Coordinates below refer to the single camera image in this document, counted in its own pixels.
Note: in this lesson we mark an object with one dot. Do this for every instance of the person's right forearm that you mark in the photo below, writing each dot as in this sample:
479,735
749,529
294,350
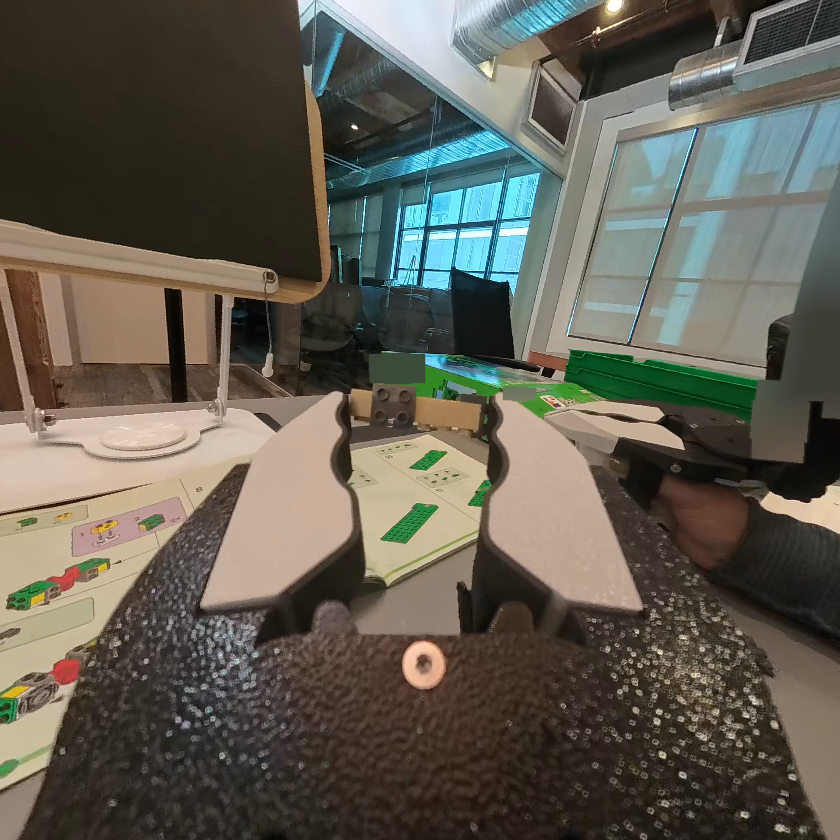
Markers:
787,564

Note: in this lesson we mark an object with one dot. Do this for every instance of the dark mesh office chairs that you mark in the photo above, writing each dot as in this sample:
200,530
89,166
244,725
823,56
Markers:
334,321

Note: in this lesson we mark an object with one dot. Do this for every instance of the silver duct section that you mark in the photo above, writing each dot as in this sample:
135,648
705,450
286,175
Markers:
702,75

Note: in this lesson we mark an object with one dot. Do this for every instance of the stack of green plastic crates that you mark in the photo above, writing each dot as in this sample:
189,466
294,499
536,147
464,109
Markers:
656,380

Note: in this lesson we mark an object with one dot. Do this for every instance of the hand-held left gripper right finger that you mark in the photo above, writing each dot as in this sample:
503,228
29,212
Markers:
558,525

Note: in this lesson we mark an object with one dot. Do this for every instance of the large window with blinds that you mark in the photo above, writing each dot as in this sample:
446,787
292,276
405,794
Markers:
709,229

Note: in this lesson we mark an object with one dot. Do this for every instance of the white round disc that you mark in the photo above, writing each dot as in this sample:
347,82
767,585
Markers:
141,438

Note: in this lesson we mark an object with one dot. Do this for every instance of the wall ventilation grille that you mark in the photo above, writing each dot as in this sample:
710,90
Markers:
551,105

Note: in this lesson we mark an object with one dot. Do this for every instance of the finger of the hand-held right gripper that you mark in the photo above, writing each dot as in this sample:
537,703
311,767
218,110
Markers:
630,412
590,434

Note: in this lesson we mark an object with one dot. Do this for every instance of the white metal stand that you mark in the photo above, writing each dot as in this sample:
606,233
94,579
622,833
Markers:
131,260

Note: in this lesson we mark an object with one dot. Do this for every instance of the black panel with wooden edge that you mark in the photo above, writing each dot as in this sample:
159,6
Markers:
131,131

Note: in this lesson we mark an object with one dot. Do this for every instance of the grey desk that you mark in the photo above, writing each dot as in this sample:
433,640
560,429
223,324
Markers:
774,656

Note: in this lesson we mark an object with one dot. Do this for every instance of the person's right hand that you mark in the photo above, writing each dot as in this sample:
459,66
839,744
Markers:
705,518

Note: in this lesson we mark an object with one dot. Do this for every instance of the white air vent unit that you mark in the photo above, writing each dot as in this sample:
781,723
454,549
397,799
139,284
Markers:
787,39

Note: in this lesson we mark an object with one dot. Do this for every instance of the tan and grey brick assembly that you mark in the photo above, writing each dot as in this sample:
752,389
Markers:
446,413

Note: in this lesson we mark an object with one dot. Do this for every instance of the green toy box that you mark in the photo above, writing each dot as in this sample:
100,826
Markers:
459,380

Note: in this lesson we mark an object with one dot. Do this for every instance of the silver ceiling duct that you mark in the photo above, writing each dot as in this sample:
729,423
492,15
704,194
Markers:
512,26

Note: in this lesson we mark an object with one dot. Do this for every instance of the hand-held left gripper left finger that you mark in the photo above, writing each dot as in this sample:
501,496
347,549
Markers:
282,518

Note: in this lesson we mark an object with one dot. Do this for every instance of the distant grid window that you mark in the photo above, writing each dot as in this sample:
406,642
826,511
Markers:
459,229

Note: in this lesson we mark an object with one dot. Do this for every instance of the open brick instruction booklet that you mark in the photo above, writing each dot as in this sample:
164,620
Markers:
197,489

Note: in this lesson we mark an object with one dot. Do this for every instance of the black post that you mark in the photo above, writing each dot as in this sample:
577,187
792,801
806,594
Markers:
175,341

